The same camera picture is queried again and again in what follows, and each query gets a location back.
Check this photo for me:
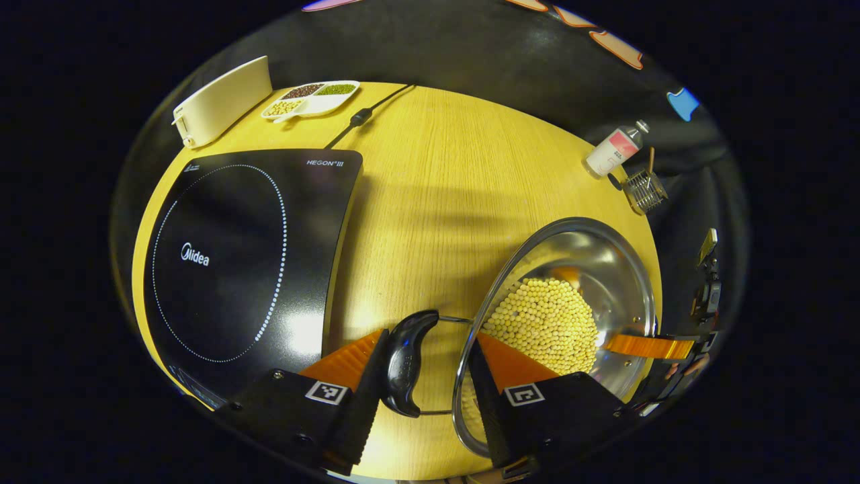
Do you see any clear bottle with pink label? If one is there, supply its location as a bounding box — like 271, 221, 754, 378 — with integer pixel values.
583, 120, 651, 179

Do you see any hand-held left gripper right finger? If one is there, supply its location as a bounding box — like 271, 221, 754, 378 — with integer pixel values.
467, 331, 636, 470

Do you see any white divided dish of beans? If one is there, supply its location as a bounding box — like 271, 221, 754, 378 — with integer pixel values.
261, 80, 361, 124

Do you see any black power cable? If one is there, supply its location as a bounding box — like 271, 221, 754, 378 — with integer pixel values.
324, 84, 417, 150

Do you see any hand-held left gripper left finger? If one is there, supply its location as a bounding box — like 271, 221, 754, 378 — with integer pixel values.
215, 328, 390, 477

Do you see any white toaster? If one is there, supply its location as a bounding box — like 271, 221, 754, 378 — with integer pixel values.
172, 56, 273, 149

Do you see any steel pot with black handles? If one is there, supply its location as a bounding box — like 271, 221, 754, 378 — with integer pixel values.
380, 216, 658, 459

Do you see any small clear ribbed holder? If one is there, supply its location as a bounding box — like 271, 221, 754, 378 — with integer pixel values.
621, 168, 670, 216

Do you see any pile of yellow soybeans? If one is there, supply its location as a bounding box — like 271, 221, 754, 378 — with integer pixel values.
462, 277, 600, 441

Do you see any black induction cooktop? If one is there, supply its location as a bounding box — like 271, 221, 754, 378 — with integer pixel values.
143, 149, 364, 411

